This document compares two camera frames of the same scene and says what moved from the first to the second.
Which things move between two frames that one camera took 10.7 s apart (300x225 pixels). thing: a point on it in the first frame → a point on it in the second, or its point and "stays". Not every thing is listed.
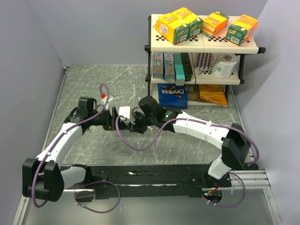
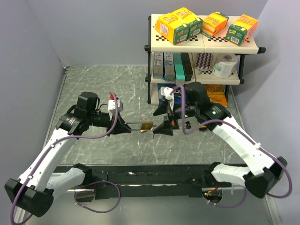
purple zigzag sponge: x=203 y=62 stays
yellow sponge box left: x=172 y=28 stays
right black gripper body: x=141 y=122 → x=191 y=109
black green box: x=187 y=66 stays
